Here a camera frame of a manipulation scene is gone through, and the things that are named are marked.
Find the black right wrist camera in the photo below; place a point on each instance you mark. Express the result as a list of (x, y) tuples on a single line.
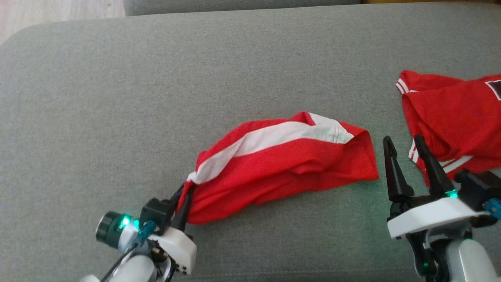
[(475, 188)]

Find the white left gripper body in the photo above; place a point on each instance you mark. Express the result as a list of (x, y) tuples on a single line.
[(182, 250)]

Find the grey sofa back cushion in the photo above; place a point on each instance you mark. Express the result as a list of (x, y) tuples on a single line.
[(235, 6)]

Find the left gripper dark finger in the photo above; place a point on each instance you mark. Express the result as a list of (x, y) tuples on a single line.
[(176, 197), (182, 215)]

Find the grey sofa seat cushion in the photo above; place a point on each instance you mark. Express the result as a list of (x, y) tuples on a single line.
[(156, 98)]

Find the red jersey with number 23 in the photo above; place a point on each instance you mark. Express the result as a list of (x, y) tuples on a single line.
[(458, 113)]

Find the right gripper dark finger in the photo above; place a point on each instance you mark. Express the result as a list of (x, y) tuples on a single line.
[(396, 172), (434, 172)]

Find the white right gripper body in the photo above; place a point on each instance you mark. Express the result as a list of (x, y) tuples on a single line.
[(434, 215)]

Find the red shorts with white band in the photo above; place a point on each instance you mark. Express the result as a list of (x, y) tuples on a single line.
[(282, 168)]

